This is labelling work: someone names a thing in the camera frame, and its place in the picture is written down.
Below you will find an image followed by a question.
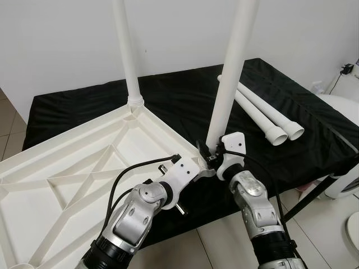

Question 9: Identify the white plastic table leg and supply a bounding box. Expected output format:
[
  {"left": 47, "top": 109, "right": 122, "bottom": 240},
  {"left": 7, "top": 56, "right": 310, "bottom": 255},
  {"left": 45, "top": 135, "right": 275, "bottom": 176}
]
[
  {"left": 205, "top": 0, "right": 260, "bottom": 149},
  {"left": 113, "top": 0, "right": 145, "bottom": 107},
  {"left": 238, "top": 81, "right": 305, "bottom": 141},
  {"left": 218, "top": 76, "right": 288, "bottom": 146}
]

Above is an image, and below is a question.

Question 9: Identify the white dome appliance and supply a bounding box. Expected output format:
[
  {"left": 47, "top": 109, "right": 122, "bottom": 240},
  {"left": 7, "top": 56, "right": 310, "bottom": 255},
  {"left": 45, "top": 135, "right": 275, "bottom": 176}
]
[{"left": 320, "top": 94, "right": 359, "bottom": 200}]

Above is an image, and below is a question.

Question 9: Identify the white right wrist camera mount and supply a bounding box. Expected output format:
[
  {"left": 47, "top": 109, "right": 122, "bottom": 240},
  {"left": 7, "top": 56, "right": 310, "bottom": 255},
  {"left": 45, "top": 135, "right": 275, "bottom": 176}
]
[{"left": 216, "top": 132, "right": 247, "bottom": 181}]

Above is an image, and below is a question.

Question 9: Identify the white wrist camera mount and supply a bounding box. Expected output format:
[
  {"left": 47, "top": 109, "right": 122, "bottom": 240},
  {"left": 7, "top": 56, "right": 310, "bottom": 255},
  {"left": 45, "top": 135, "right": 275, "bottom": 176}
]
[
  {"left": 216, "top": 132, "right": 247, "bottom": 181},
  {"left": 163, "top": 157, "right": 201, "bottom": 211}
]

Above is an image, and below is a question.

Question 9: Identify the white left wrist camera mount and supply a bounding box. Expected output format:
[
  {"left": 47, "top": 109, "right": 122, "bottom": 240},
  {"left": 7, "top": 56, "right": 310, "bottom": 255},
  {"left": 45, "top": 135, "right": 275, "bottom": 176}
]
[{"left": 163, "top": 157, "right": 201, "bottom": 211}]

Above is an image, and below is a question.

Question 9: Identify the white pedestal fan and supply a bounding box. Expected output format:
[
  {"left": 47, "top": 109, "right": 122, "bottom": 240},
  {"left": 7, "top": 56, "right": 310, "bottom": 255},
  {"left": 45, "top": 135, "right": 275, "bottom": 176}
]
[{"left": 347, "top": 212, "right": 359, "bottom": 253}]

